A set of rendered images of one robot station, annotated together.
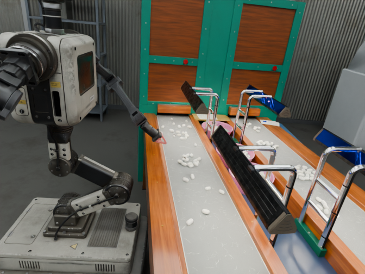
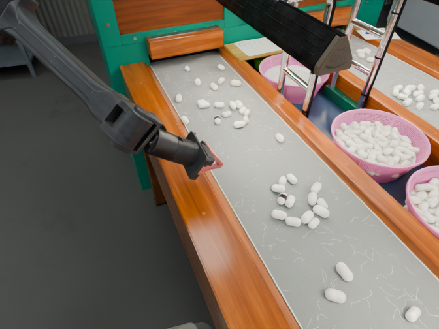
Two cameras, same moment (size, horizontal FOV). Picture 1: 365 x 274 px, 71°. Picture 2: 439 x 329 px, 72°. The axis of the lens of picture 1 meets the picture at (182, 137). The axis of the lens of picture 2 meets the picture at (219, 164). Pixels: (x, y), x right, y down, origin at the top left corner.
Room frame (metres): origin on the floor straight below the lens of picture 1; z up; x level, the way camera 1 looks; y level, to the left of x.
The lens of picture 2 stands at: (1.01, 0.22, 1.32)
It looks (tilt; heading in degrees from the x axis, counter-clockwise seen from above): 44 degrees down; 348
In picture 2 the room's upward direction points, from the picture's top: straight up
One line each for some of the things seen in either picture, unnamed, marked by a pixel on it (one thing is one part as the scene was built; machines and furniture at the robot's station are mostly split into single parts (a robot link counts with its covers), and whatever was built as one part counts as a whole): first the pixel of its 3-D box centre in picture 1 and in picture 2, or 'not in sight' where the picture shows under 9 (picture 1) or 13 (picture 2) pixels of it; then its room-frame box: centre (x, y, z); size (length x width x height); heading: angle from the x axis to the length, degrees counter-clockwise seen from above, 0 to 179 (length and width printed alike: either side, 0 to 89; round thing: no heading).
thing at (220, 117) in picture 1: (210, 117); (265, 46); (2.23, -0.24, 0.77); 0.33 x 0.15 x 0.01; 101
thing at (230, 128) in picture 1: (216, 131); (291, 79); (2.01, -0.28, 0.72); 0.27 x 0.27 x 0.10
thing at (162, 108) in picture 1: (174, 108); (185, 42); (2.21, 0.10, 0.83); 0.30 x 0.06 x 0.07; 101
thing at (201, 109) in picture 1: (193, 94); (257, 4); (1.79, -0.04, 1.08); 0.62 x 0.08 x 0.07; 11
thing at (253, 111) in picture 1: (244, 111); (326, 17); (2.35, -0.56, 0.83); 0.30 x 0.06 x 0.07; 101
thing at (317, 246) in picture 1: (338, 200); not in sight; (0.93, -0.71, 0.90); 0.20 x 0.19 x 0.45; 11
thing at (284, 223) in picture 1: (243, 164); not in sight; (0.84, -0.24, 1.08); 0.62 x 0.08 x 0.07; 11
